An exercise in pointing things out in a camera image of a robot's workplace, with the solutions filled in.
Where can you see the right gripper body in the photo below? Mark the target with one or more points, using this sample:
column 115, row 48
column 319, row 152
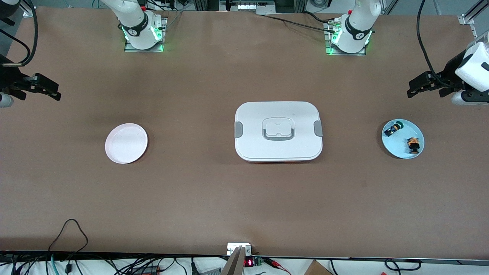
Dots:
column 8, row 78

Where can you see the orange push-button switch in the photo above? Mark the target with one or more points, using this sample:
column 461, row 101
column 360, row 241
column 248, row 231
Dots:
column 413, row 145

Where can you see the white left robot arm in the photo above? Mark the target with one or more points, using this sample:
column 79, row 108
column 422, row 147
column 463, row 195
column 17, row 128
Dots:
column 355, row 32

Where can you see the light blue round plate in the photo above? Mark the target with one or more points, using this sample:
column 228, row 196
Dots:
column 399, row 147

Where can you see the pale pink round plate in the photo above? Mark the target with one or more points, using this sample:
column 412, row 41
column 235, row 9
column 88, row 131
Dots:
column 126, row 143

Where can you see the white lidded storage box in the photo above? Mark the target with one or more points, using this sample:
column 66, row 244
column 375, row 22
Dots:
column 278, row 149

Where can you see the white device with lights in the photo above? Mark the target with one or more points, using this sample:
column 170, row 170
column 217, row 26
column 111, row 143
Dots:
column 246, row 5

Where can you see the brown cardboard piece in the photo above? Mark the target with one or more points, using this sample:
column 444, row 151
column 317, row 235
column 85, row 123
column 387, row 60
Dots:
column 317, row 268

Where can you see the red clip leads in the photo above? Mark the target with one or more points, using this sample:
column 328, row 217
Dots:
column 277, row 264

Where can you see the red digit display module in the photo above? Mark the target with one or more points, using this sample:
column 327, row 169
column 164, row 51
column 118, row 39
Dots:
column 249, row 262

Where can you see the green push-button switch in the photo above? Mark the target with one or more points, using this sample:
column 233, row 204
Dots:
column 392, row 130

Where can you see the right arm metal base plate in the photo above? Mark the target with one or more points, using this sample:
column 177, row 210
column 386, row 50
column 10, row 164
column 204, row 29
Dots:
column 130, row 49

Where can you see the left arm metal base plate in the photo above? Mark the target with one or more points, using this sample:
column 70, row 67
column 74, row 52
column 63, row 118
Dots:
column 329, row 51

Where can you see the white mount bracket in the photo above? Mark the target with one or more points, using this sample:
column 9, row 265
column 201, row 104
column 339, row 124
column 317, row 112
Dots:
column 231, row 247

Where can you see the aluminium camera mount bar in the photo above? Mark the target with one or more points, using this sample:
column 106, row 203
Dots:
column 235, row 263

